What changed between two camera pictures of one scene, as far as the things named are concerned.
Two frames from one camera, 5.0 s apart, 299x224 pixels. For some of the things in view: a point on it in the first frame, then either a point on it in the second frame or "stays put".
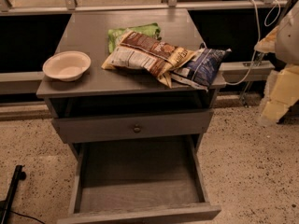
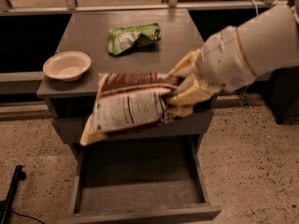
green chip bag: [114, 35] stays put
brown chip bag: [137, 51] → [128, 101]
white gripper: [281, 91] → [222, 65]
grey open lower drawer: [141, 181] stays put
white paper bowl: [66, 65] stays put
